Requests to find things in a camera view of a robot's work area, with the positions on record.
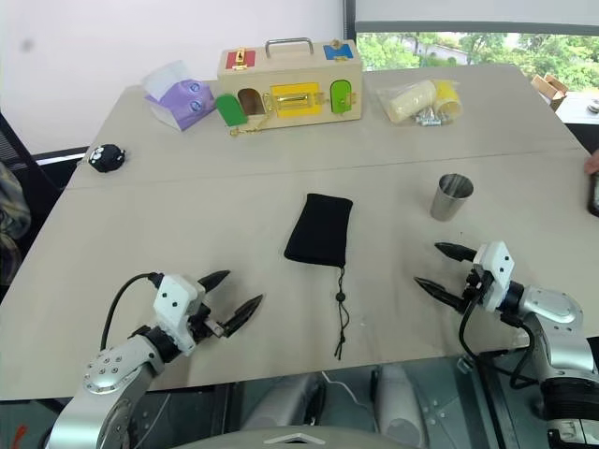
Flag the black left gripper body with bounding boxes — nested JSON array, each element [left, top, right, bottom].
[[188, 298, 226, 346]]

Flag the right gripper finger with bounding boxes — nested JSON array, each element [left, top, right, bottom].
[[413, 276, 469, 314], [434, 241, 479, 264]]

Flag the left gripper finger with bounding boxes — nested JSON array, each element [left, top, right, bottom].
[[223, 294, 265, 338], [197, 269, 232, 295]]

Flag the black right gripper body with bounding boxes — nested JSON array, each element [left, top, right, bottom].
[[461, 263, 493, 309]]

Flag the clear plastic bag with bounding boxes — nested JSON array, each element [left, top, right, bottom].
[[375, 78, 465, 129]]

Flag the stainless steel cup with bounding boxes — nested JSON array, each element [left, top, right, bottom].
[[430, 173, 475, 222]]

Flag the grey rounded robot leg shell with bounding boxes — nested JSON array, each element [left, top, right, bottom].
[[373, 364, 430, 448], [240, 373, 328, 434]]

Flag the grey robot torso top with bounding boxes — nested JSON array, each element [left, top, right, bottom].
[[185, 424, 423, 449]]

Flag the small metal hardware pieces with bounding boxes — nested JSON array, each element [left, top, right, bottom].
[[413, 109, 444, 129]]

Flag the yellow plastic cup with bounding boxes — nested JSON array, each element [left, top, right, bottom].
[[432, 80, 465, 121]]

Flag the cream ribbed cylinder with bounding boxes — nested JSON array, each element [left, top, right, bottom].
[[387, 80, 439, 124]]

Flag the black plush toy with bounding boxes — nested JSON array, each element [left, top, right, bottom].
[[87, 143, 129, 176]]

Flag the purple tissue pack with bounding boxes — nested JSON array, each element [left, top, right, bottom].
[[140, 59, 218, 133]]

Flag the open cardboard box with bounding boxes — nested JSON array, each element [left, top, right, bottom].
[[530, 73, 570, 113]]

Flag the camouflage clothing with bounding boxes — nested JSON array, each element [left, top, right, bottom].
[[0, 160, 32, 287]]

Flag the wooden lock box toy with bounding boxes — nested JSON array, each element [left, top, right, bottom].
[[215, 39, 364, 138]]

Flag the white roller blind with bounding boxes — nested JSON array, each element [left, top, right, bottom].
[[354, 0, 599, 35]]

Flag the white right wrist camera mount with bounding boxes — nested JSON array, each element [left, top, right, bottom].
[[470, 240, 517, 312]]

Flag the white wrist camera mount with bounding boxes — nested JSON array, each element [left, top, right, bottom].
[[153, 274, 207, 355], [470, 240, 517, 312]]

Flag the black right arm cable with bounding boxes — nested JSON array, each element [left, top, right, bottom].
[[458, 298, 537, 390]]

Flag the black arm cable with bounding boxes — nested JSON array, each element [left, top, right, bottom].
[[99, 272, 163, 352], [458, 298, 537, 390]]

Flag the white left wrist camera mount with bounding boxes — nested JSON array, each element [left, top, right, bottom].
[[153, 274, 207, 355]]

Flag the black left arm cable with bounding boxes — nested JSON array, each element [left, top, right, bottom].
[[99, 272, 163, 352]]

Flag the black drawstring pouch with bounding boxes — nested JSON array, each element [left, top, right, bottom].
[[283, 193, 355, 361]]

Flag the gold chain with keys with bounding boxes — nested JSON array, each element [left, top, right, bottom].
[[228, 114, 273, 138]]

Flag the metal box carry handle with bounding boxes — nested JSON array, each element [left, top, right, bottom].
[[264, 37, 314, 60]]

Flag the dark window frame post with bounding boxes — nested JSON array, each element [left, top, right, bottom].
[[343, 0, 359, 49]]

